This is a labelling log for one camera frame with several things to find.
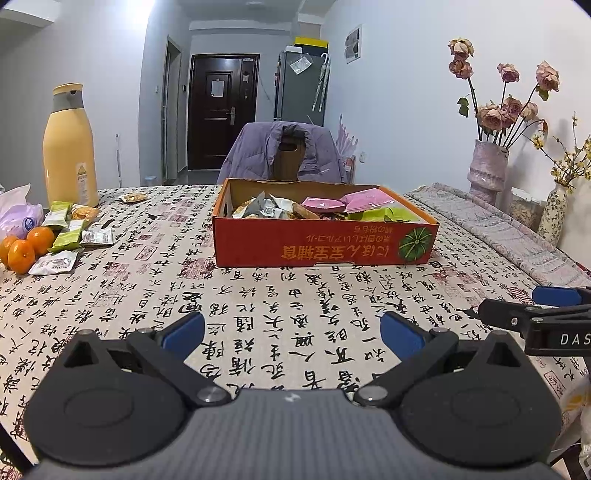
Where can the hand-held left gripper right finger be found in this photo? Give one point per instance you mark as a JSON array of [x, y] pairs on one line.
[[401, 337]]

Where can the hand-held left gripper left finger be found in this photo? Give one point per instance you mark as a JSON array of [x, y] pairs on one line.
[[184, 334]]

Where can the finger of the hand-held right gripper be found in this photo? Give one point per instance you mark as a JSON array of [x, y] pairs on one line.
[[503, 313], [554, 295]]

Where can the orange cardboard box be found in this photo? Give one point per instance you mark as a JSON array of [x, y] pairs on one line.
[[300, 244]]

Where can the stack of pink packets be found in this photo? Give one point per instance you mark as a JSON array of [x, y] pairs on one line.
[[369, 199]]

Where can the pink snack packet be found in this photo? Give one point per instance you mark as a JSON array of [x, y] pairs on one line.
[[323, 203]]

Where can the silver white snack packet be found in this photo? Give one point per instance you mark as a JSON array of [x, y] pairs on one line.
[[272, 205]]

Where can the white packet orange biscuit print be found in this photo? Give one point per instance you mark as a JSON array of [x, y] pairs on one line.
[[304, 212]]

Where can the speckled slim vase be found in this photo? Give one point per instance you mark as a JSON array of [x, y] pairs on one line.
[[553, 217]]

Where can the folded pink patterned cloth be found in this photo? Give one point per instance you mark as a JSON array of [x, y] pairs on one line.
[[485, 230]]

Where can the glass jar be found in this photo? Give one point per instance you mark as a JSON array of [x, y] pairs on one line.
[[524, 210]]

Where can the lime green snack packet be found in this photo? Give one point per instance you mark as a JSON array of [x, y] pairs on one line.
[[388, 216]]

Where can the small silver snack packet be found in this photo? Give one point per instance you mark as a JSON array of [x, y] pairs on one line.
[[97, 237], [53, 264]]

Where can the yellow blossom branches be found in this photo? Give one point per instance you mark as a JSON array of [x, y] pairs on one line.
[[570, 161]]

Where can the pink textured vase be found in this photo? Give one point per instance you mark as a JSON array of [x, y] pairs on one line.
[[487, 175]]

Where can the small flat snack packet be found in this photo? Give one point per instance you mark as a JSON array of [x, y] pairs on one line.
[[133, 198]]

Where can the small biscuit packet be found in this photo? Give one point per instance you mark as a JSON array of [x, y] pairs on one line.
[[85, 213]]

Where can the orange mandarin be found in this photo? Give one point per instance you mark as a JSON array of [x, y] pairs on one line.
[[21, 257], [41, 240], [5, 249]]

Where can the purple puffer jacket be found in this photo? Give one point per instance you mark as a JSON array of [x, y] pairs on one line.
[[249, 157]]

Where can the dried pink roses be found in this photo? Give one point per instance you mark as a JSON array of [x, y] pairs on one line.
[[491, 115]]

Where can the cluttered storage rack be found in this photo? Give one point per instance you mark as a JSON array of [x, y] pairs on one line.
[[347, 147]]

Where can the dark brown entrance door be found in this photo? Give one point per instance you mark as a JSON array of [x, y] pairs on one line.
[[203, 138]]

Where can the wooden chair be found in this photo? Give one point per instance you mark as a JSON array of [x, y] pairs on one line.
[[288, 161]]

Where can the purple plastic bag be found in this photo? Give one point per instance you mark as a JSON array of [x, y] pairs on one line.
[[18, 212]]

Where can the yellow bottle grey cap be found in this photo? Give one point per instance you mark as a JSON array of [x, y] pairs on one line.
[[69, 152]]

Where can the grey interior door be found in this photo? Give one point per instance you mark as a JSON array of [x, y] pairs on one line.
[[173, 115]]

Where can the white paper notice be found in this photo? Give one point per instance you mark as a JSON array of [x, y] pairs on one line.
[[217, 87]]

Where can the grey refrigerator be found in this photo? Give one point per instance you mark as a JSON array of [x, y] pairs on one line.
[[295, 101]]

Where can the hanging folded umbrella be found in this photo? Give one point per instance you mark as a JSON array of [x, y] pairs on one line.
[[321, 83]]

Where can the clear plastic bag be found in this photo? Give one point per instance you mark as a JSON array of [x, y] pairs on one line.
[[300, 64]]

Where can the yellow box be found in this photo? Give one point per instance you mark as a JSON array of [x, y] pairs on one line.
[[311, 42]]

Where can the round ceiling light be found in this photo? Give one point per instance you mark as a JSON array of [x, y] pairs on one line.
[[255, 3]]

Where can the wall poster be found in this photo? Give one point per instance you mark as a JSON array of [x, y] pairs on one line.
[[353, 44]]

